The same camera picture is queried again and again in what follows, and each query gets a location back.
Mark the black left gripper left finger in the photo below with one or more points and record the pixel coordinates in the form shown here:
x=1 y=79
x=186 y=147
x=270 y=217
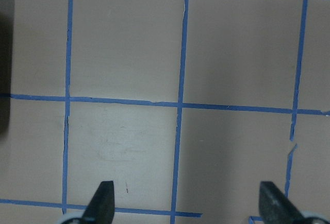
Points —
x=101 y=207

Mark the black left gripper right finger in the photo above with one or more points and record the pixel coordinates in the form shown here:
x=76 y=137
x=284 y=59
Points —
x=274 y=207

